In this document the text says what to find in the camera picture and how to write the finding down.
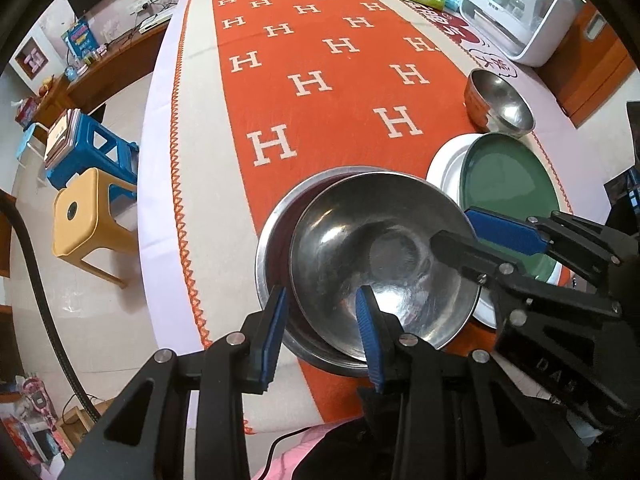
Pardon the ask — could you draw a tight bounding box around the blue plastic step stool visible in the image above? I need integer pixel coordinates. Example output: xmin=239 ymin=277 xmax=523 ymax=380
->
xmin=45 ymin=112 xmax=140 ymax=203

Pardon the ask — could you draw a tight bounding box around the white set-top box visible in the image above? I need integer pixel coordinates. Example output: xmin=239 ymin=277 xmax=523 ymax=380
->
xmin=137 ymin=10 xmax=176 ymax=33

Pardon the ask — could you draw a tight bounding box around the person's pink clothing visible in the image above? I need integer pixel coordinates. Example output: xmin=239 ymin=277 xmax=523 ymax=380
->
xmin=250 ymin=425 xmax=361 ymax=480

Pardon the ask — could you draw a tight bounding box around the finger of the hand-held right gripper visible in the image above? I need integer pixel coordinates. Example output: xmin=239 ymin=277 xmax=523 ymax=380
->
xmin=431 ymin=229 xmax=624 ymax=318
xmin=464 ymin=207 xmax=640 ymax=287

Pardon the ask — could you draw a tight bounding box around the blue toy box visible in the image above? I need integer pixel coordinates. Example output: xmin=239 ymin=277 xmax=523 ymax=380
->
xmin=61 ymin=16 xmax=101 ymax=63

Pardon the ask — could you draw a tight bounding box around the thick black cable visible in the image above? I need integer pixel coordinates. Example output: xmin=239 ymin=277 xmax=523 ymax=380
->
xmin=0 ymin=190 xmax=103 ymax=423

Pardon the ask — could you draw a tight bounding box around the wooden television cabinet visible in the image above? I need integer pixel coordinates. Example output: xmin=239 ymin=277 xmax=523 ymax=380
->
xmin=30 ymin=15 xmax=173 ymax=116

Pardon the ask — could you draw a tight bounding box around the green plate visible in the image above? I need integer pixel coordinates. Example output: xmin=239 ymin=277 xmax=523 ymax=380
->
xmin=462 ymin=132 xmax=563 ymax=283

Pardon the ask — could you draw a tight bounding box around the yellow plastic stool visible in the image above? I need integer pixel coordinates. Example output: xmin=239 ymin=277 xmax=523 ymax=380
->
xmin=52 ymin=167 xmax=141 ymax=288

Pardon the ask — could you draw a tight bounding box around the white wall niche shelf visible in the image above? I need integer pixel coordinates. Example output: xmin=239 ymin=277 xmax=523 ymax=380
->
xmin=10 ymin=35 xmax=51 ymax=81

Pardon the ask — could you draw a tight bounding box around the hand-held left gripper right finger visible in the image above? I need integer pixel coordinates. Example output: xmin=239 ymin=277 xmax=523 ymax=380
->
xmin=355 ymin=285 xmax=591 ymax=480

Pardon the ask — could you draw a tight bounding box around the orange patterned table runner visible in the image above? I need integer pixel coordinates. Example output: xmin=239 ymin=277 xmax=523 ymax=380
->
xmin=170 ymin=0 xmax=576 ymax=436

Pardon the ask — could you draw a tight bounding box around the white sterilizer cabinet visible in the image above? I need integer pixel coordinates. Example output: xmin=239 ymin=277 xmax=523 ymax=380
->
xmin=459 ymin=0 xmax=581 ymax=67

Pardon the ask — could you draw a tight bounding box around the small wooden box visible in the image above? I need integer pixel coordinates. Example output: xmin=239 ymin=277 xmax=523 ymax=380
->
xmin=55 ymin=400 xmax=118 ymax=453

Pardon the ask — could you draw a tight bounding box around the small steel bowl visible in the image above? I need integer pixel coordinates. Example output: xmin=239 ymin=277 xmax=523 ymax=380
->
xmin=289 ymin=172 xmax=483 ymax=363

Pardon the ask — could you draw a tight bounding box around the white wall power outlet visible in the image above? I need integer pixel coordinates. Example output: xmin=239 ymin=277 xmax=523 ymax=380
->
xmin=127 ymin=0 xmax=176 ymax=16

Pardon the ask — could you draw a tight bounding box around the wooden glass sliding door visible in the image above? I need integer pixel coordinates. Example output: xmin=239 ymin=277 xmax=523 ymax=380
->
xmin=537 ymin=2 xmax=636 ymax=128

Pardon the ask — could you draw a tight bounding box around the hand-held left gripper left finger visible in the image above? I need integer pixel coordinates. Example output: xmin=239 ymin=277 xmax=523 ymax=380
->
xmin=75 ymin=285 xmax=291 ymax=480

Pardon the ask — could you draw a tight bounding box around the red tissue box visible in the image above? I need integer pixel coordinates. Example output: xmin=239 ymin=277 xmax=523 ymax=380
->
xmin=15 ymin=97 xmax=41 ymax=128

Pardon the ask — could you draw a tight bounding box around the white plate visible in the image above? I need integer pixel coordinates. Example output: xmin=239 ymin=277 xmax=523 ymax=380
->
xmin=426 ymin=132 xmax=573 ymax=331

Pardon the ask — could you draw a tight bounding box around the light blue round stool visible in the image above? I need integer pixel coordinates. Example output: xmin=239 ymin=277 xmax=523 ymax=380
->
xmin=16 ymin=122 xmax=48 ymax=181

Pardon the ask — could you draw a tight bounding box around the stack of books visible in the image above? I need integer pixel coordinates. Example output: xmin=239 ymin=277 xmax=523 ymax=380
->
xmin=44 ymin=108 xmax=81 ymax=166

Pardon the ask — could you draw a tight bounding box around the steel bowl pink outside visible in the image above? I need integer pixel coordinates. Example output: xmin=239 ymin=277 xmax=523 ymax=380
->
xmin=463 ymin=69 xmax=536 ymax=137

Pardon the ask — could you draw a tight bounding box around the large steel bowl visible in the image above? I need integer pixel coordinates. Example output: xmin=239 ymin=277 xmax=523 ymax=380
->
xmin=255 ymin=165 xmax=453 ymax=379

